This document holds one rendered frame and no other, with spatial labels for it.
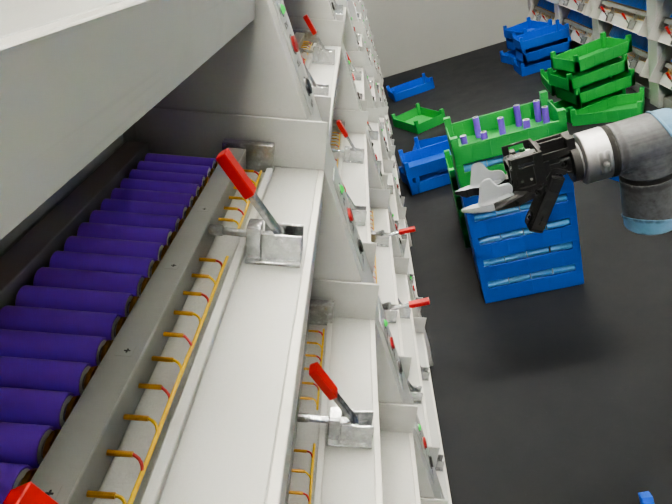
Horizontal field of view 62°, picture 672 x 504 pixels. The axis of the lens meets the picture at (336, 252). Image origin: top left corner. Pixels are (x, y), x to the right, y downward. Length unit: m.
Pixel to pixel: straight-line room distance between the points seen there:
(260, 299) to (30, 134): 0.23
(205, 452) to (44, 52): 0.18
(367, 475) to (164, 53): 0.37
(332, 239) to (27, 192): 0.47
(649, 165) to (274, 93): 0.70
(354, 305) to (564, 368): 1.01
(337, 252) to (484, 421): 0.95
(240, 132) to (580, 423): 1.12
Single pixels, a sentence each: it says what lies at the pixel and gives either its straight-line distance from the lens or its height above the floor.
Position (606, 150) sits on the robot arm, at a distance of 1.04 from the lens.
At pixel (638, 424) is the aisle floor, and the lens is 1.47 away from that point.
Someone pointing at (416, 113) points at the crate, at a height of 0.02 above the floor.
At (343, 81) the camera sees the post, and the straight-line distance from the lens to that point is 1.27.
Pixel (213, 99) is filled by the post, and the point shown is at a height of 1.01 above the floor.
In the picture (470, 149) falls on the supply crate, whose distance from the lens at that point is 1.59.
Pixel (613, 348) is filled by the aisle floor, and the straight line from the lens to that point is 1.65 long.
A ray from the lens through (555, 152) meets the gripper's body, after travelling 1.03.
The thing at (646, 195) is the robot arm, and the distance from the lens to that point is 1.10.
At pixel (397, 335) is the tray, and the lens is 0.95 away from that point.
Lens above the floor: 1.11
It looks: 28 degrees down
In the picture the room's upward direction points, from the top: 19 degrees counter-clockwise
